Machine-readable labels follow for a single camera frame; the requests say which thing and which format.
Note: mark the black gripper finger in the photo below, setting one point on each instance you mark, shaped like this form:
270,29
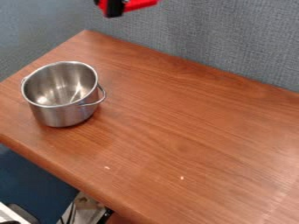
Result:
115,8

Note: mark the red rectangular block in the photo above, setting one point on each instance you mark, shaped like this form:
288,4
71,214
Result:
133,5

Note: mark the stainless steel pot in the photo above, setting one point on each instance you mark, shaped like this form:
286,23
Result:
63,93

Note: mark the white object bottom left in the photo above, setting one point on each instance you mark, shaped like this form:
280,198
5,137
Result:
13,214

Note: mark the metal table leg bracket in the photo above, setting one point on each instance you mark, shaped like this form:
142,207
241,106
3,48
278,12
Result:
86,211

